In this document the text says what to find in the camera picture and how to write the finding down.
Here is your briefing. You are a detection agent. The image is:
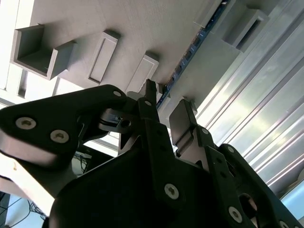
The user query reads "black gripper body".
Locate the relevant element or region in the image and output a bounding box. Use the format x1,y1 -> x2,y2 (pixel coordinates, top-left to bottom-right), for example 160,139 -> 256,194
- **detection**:
48,142 -> 238,228

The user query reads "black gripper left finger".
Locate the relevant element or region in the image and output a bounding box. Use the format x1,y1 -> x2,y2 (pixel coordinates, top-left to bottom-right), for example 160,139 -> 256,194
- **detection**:
0,79 -> 181,210

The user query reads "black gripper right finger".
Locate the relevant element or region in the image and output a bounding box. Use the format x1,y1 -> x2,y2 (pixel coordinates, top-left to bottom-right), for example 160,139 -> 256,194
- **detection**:
168,99 -> 304,228

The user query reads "blue RAM stick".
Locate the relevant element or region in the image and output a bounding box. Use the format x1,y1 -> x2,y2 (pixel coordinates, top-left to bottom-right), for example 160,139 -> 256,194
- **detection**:
155,0 -> 228,106

